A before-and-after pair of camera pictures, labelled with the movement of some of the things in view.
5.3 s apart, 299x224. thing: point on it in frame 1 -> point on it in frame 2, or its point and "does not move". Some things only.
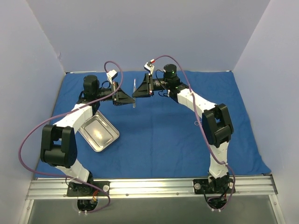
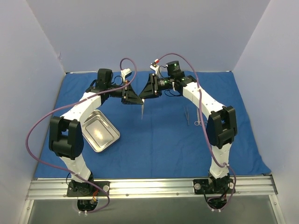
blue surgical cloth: x=164 y=135 does not move
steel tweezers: x=134 y=104 -> x=187 y=118
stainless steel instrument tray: x=99 y=131 does not move
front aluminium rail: x=57 y=188 does not move
